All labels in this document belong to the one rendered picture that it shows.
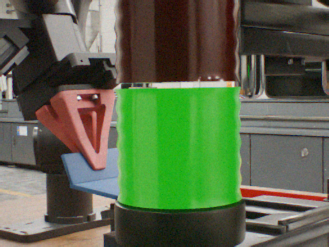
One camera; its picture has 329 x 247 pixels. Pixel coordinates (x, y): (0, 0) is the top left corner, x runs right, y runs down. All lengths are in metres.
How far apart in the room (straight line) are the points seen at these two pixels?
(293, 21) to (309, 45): 0.03
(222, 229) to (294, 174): 5.70
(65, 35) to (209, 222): 0.46
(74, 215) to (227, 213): 0.68
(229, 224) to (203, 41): 0.05
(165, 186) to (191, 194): 0.01
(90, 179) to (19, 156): 8.60
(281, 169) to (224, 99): 5.78
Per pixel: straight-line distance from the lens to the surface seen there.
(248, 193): 0.81
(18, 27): 0.62
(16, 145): 9.26
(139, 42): 0.18
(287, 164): 5.92
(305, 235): 0.47
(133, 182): 0.19
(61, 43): 0.62
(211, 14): 0.18
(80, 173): 0.61
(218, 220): 0.18
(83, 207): 0.87
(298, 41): 0.46
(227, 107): 0.19
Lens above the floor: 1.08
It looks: 3 degrees down
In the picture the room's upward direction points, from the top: 1 degrees counter-clockwise
